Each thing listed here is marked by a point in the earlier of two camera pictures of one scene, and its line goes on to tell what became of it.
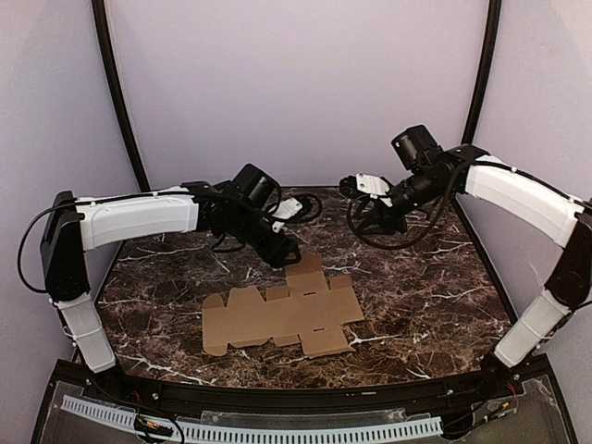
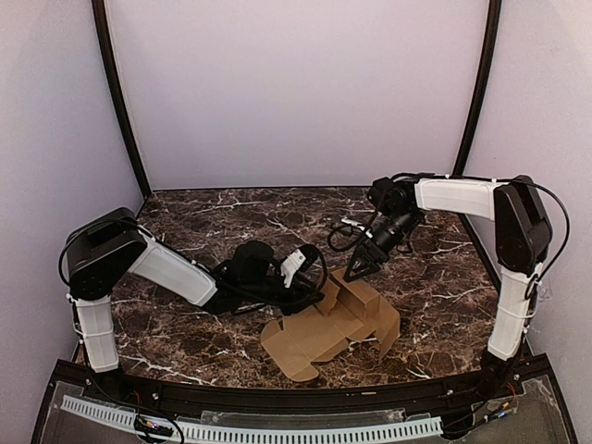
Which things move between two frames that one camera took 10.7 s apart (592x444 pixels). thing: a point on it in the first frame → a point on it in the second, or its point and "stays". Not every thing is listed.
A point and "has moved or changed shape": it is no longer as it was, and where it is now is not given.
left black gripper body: x=272 y=253 → x=289 y=306
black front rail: x=110 y=382 stays
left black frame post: x=99 y=12 stays
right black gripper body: x=387 y=219 → x=381 y=253
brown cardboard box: x=310 y=309 has moved or changed shape
